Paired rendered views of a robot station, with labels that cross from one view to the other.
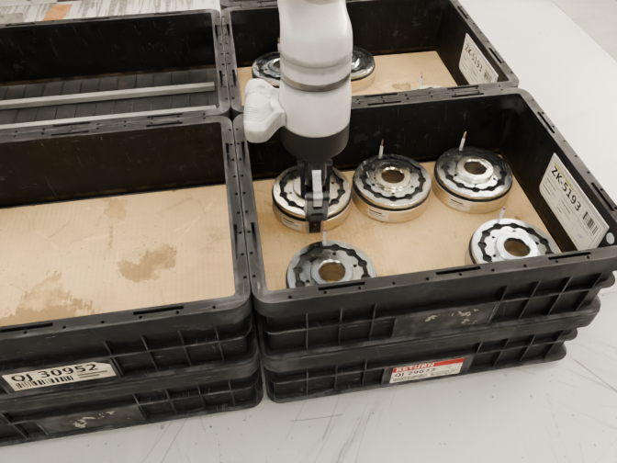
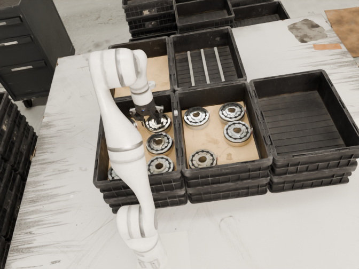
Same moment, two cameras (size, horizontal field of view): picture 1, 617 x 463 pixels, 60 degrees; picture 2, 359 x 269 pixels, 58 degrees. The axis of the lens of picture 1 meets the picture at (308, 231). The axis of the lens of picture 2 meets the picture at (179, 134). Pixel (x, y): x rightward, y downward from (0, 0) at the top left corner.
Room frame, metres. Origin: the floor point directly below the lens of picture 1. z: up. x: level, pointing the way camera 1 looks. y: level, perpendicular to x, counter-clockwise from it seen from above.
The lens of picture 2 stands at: (0.80, -0.87, 1.82)
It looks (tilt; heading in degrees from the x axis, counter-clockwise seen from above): 49 degrees down; 104
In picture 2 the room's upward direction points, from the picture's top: 12 degrees counter-clockwise
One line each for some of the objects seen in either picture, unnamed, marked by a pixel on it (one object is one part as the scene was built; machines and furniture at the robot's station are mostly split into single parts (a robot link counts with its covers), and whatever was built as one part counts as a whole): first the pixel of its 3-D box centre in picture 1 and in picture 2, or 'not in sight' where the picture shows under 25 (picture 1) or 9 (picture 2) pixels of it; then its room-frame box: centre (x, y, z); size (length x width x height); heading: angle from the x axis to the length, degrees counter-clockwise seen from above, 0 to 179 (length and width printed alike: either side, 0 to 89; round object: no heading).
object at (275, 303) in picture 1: (414, 181); (137, 135); (0.46, -0.12, 0.92); 0.40 x 0.30 x 0.02; 99
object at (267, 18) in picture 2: not in sight; (257, 34); (1.01, 1.37, 0.31); 0.40 x 0.30 x 0.34; 10
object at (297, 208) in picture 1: (311, 189); (157, 121); (0.51, 0.00, 0.86); 0.10 x 0.10 x 0.01
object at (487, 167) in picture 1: (474, 168); (159, 166); (0.54, -0.22, 0.86); 0.05 x 0.05 x 0.01
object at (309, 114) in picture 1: (297, 91); (141, 88); (0.47, 0.01, 1.03); 0.11 x 0.09 x 0.06; 93
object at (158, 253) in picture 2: not in sight; (149, 248); (0.53, -0.49, 0.79); 0.09 x 0.09 x 0.17; 89
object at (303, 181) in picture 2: not in sight; (295, 139); (1.05, -0.03, 0.76); 0.40 x 0.30 x 0.12; 99
